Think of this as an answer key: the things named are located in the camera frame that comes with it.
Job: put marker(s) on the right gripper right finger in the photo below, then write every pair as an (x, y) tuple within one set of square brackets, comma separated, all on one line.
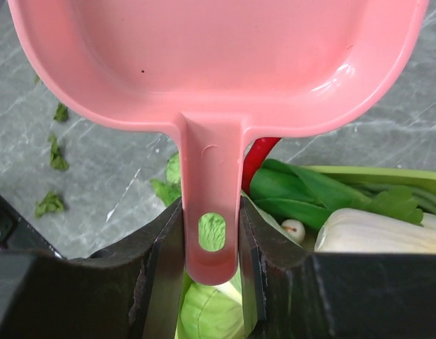
[(288, 292)]

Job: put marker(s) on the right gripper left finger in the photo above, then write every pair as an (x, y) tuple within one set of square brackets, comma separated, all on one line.
[(130, 289)]

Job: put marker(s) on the pink dustpan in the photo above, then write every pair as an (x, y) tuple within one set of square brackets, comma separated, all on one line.
[(214, 76)]

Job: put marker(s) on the small white garlic bulb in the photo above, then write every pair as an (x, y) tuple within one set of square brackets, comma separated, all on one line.
[(295, 229)]

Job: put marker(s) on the white radish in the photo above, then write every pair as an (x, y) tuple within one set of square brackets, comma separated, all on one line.
[(352, 231)]

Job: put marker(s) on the dark green leafy vegetable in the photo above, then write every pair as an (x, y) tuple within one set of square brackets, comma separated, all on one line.
[(293, 192)]

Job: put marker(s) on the long napa cabbage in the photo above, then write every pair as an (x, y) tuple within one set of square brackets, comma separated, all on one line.
[(169, 190)]

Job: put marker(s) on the green paper scrap front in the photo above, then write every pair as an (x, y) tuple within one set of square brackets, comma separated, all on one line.
[(51, 203)]

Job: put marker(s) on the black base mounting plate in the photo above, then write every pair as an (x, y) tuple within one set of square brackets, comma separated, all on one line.
[(17, 234)]

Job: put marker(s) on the light green lettuce leaf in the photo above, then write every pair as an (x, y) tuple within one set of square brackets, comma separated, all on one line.
[(397, 203)]

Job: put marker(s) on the red chili pepper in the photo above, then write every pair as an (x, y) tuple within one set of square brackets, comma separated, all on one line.
[(254, 158)]

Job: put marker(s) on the green paper scrap by dustpan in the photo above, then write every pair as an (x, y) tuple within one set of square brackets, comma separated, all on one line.
[(57, 160)]

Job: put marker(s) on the green square tray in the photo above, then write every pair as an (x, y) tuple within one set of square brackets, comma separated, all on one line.
[(374, 178)]

